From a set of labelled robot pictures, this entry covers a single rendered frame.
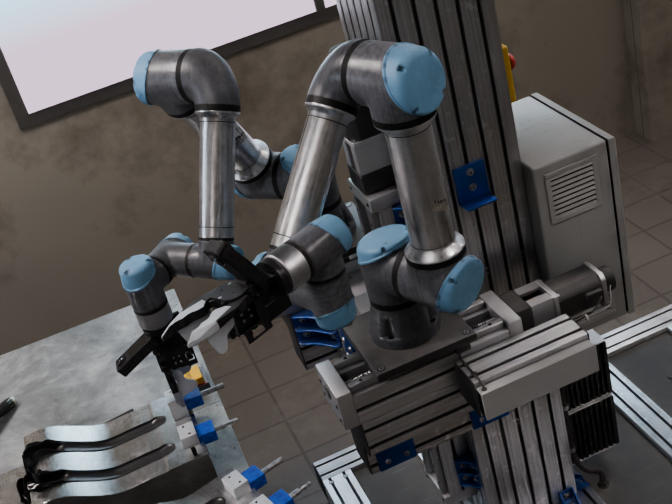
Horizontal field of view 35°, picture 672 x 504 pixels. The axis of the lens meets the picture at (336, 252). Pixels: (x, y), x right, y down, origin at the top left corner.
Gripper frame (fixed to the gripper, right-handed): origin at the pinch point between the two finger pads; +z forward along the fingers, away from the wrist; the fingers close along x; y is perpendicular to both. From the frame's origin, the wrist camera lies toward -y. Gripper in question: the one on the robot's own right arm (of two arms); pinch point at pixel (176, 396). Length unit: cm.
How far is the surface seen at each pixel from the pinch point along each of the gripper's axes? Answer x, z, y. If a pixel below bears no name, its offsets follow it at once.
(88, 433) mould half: 4.9, 3.9, -21.4
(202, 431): -11.9, 2.9, 2.6
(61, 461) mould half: -5.6, 0.7, -27.7
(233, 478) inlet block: -27.8, 5.0, 5.1
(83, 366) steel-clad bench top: 49, 14, -21
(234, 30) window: 187, -15, 66
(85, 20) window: 186, -37, 15
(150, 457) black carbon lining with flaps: -10.4, 5.2, -9.8
